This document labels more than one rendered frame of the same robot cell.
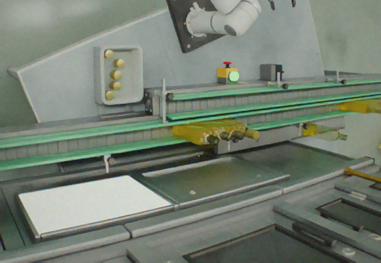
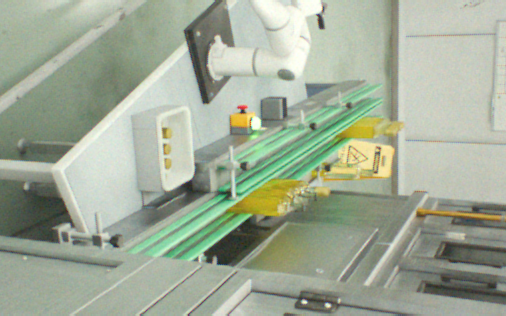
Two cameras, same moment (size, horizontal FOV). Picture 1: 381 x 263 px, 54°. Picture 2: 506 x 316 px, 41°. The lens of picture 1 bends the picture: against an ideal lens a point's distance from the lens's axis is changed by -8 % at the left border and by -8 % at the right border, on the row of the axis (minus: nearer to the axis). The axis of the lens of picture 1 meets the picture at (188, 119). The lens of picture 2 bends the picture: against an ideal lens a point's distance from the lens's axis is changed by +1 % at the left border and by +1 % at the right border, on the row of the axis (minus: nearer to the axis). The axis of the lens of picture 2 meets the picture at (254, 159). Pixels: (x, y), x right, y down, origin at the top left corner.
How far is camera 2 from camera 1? 1.13 m
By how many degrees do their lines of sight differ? 31
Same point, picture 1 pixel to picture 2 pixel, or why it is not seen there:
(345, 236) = (500, 275)
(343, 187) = (432, 230)
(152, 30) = (177, 81)
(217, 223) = not seen: hidden behind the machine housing
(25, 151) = not seen: hidden behind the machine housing
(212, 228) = not seen: hidden behind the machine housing
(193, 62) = (211, 114)
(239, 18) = (298, 60)
